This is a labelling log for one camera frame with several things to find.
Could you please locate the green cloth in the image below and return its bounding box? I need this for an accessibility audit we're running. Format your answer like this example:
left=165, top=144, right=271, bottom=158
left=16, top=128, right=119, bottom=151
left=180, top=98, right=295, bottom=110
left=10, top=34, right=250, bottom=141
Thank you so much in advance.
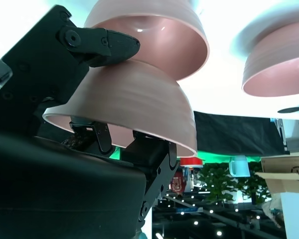
left=109, top=145, right=262, bottom=165

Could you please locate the pink plastic bowl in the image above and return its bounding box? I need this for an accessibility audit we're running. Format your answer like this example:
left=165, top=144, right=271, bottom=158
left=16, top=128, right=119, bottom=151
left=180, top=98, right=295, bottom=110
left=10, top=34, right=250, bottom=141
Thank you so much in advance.
left=84, top=0, right=210, bottom=82
left=43, top=59, right=198, bottom=158
left=241, top=19, right=299, bottom=97

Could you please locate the brown cardboard box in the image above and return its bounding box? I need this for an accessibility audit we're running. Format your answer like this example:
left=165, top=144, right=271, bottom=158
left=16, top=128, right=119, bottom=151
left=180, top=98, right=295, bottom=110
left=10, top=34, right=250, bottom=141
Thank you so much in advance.
left=254, top=154, right=299, bottom=195

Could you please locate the black backdrop cloth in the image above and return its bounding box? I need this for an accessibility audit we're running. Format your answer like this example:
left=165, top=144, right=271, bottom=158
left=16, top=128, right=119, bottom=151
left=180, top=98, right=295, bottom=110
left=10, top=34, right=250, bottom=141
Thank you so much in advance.
left=193, top=111, right=289, bottom=156

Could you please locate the green leafy plant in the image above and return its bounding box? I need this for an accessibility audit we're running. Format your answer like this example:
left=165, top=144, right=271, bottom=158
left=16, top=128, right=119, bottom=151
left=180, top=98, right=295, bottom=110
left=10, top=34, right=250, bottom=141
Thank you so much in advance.
left=196, top=161, right=272, bottom=205

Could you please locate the black round table grommet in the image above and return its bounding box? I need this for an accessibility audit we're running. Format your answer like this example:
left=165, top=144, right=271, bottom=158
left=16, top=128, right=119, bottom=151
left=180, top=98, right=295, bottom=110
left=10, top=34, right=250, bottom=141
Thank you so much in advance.
left=278, top=107, right=299, bottom=114

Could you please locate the red hanging banner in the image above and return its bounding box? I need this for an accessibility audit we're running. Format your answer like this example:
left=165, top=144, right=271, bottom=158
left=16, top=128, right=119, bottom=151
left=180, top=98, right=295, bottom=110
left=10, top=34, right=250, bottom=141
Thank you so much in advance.
left=170, top=171, right=185, bottom=194

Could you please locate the pale blue plastic jug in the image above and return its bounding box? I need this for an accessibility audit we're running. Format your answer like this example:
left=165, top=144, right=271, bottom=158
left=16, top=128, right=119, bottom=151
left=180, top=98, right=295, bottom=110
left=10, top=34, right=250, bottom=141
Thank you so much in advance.
left=228, top=155, right=249, bottom=177

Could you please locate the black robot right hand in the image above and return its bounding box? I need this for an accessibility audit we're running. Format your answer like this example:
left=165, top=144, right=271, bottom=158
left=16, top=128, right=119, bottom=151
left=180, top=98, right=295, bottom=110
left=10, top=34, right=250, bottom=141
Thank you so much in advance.
left=0, top=4, right=180, bottom=239

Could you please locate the red round canister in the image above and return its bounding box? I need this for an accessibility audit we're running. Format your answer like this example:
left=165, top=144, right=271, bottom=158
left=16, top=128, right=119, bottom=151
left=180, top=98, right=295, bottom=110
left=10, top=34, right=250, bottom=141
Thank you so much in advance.
left=179, top=156, right=203, bottom=168

